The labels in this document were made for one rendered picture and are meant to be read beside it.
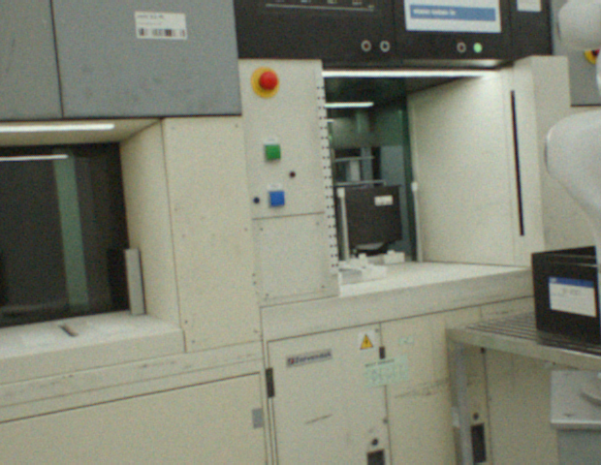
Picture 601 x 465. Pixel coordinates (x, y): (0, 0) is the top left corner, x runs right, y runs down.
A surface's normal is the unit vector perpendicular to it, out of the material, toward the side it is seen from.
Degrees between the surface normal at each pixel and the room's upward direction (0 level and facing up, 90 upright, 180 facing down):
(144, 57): 90
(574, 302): 90
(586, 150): 88
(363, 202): 90
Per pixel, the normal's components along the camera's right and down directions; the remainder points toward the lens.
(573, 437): -0.32, 0.07
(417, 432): 0.44, 0.01
